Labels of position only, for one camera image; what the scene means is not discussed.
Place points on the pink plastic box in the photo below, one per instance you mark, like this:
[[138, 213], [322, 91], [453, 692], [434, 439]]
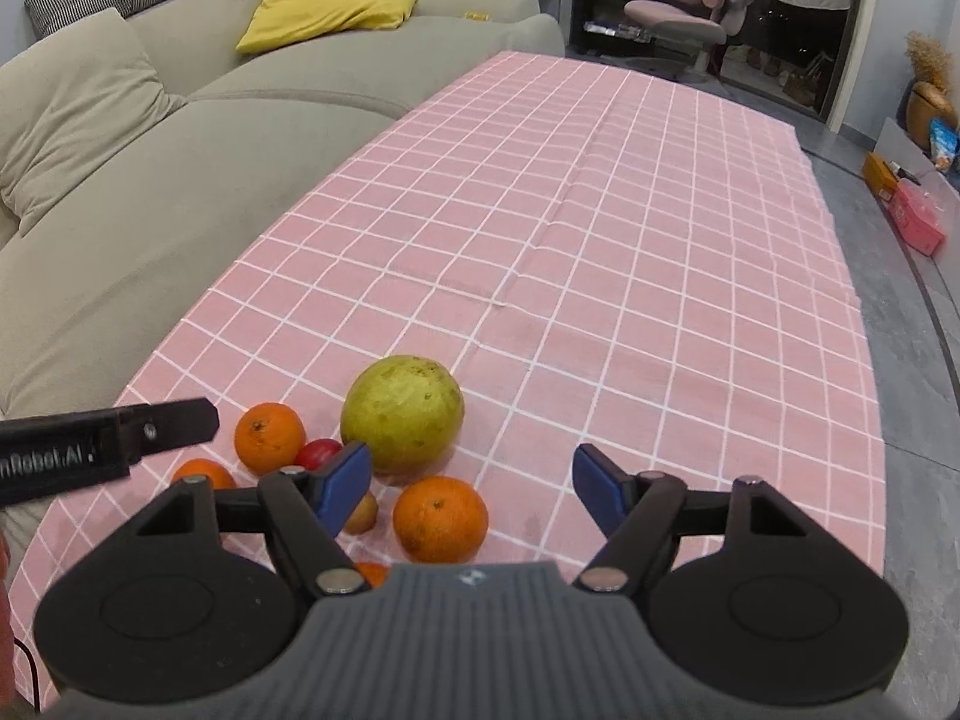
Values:
[[919, 215]]

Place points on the beige sofa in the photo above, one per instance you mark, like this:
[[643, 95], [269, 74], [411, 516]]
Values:
[[225, 187]]

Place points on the beige sofa cushion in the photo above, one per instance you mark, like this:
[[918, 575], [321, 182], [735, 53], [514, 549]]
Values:
[[75, 112]]

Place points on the orange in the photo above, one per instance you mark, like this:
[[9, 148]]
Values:
[[440, 519], [270, 437], [373, 575], [202, 472]]

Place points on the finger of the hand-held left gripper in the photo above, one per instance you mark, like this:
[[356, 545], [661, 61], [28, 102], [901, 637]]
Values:
[[176, 426]]

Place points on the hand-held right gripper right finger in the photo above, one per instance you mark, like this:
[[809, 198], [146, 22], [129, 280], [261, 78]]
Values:
[[600, 487]]

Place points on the red cherry tomato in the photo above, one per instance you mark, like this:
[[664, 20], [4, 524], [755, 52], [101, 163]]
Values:
[[315, 454]]

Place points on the pink checked tablecloth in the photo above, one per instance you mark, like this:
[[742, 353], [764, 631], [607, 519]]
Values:
[[562, 240]]

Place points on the dried flower bouquet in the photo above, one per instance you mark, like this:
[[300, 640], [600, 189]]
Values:
[[926, 56]]

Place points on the pink office chair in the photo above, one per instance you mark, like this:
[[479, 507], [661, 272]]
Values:
[[675, 15]]

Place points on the blue snack bag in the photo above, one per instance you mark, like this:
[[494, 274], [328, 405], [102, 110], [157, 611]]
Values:
[[945, 144]]

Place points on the yellow pillow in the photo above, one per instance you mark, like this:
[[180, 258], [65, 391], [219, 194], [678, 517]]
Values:
[[322, 7]]

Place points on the brown round vase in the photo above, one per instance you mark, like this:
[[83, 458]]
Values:
[[928, 111]]

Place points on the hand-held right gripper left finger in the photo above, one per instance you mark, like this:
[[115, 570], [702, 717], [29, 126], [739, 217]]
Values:
[[345, 481]]

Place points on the orange box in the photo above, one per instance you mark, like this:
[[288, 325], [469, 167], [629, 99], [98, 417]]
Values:
[[879, 172]]

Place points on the brown longan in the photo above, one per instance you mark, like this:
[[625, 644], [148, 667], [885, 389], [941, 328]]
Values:
[[364, 516]]

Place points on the green guava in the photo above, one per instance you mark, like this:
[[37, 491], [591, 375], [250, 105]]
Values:
[[401, 412]]

